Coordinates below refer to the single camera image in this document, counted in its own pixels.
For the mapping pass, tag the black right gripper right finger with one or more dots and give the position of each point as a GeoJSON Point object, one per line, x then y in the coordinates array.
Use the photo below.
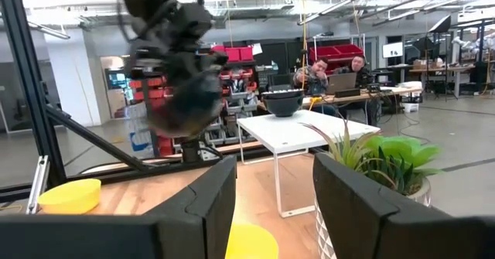
{"type": "Point", "coordinates": [367, 228]}

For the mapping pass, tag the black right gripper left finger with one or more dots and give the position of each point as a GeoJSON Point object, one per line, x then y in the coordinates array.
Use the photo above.
{"type": "Point", "coordinates": [174, 236]}

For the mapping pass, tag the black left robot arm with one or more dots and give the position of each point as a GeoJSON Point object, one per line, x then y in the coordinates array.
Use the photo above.
{"type": "Point", "coordinates": [154, 4]}

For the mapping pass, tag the small red storage bin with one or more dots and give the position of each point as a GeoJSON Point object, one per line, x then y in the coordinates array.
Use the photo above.
{"type": "Point", "coordinates": [246, 53]}
{"type": "Point", "coordinates": [233, 54]}

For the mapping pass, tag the potted succulent in patterned pot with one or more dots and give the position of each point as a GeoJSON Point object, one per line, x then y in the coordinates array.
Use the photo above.
{"type": "Point", "coordinates": [390, 154]}

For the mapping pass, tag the white perforated metal shelf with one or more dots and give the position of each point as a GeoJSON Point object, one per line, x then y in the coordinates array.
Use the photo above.
{"type": "Point", "coordinates": [294, 133]}

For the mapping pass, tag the person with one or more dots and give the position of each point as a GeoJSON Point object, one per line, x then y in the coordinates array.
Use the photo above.
{"type": "Point", "coordinates": [311, 79]}
{"type": "Point", "coordinates": [361, 75]}

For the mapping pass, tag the white floor bin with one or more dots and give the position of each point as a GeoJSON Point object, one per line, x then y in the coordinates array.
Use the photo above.
{"type": "Point", "coordinates": [410, 107]}

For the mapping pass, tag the long wooden desk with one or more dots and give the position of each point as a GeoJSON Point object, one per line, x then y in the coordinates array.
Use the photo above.
{"type": "Point", "coordinates": [386, 93]}

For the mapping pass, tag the black box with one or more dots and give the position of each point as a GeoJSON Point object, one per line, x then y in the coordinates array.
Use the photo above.
{"type": "Point", "coordinates": [347, 93]}

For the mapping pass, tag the large red storage bin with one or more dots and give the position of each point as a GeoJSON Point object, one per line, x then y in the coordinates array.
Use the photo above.
{"type": "Point", "coordinates": [350, 50]}
{"type": "Point", "coordinates": [323, 53]}

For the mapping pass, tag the silver aluminium bar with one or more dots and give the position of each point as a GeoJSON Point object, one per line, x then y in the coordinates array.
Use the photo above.
{"type": "Point", "coordinates": [38, 185]}

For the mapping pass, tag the grey laptop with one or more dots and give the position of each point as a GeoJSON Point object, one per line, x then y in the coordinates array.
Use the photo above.
{"type": "Point", "coordinates": [341, 83]}

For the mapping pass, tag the wooden work table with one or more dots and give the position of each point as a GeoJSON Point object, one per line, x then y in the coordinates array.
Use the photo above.
{"type": "Point", "coordinates": [441, 69]}

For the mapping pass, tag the black softbox light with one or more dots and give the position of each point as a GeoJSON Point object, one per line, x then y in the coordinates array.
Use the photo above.
{"type": "Point", "coordinates": [441, 24]}

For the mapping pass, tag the black aluminium rig frame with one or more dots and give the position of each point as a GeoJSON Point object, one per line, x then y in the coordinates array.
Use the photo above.
{"type": "Point", "coordinates": [27, 77]}

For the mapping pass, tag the white lit wall monitor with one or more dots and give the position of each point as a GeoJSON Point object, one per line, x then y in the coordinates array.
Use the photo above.
{"type": "Point", "coordinates": [392, 50]}

